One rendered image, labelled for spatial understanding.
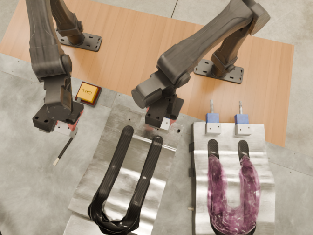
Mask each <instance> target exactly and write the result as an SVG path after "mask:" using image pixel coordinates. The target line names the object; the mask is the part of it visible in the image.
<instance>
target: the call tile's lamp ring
mask: <svg viewBox="0 0 313 235"><path fill-rule="evenodd" d="M82 83H86V82H82ZM82 83H81V85H82ZM86 84H89V83H86ZM89 85H92V84H89ZM92 86H95V85H92ZM95 87H97V88H98V89H99V90H98V92H97V94H96V97H95V99H94V101H93V103H90V102H87V101H84V100H81V102H84V103H87V104H90V105H94V104H95V101H96V99H97V96H98V94H99V92H100V89H101V87H98V86H95ZM80 88H81V86H80ZM80 88H79V90H80ZM79 90H78V92H79ZM78 92H77V94H78ZM75 100H77V95H76V97H75Z"/></svg>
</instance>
